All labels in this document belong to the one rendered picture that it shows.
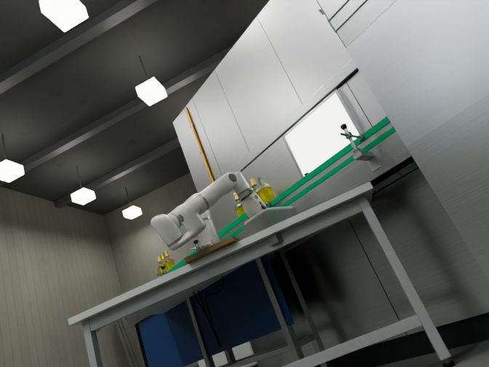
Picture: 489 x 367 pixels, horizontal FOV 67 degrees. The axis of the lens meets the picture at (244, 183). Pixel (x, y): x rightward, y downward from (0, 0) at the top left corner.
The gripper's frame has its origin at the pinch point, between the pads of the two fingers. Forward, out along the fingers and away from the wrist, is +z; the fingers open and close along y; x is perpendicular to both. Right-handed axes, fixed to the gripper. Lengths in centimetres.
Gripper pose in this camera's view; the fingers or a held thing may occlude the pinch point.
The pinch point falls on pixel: (263, 223)
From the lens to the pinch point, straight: 179.4
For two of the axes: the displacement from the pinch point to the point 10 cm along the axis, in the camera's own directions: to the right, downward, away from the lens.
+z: 5.2, 8.4, -1.7
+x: -6.1, 2.3, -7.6
